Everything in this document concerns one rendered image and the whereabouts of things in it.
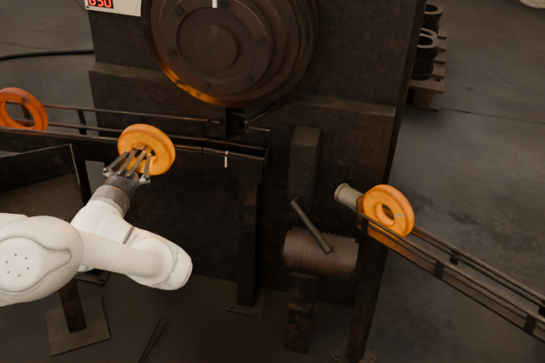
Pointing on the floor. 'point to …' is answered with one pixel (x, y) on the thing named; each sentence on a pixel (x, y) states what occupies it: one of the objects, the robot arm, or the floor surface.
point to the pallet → (421, 79)
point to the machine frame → (280, 117)
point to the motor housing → (305, 281)
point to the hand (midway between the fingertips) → (145, 145)
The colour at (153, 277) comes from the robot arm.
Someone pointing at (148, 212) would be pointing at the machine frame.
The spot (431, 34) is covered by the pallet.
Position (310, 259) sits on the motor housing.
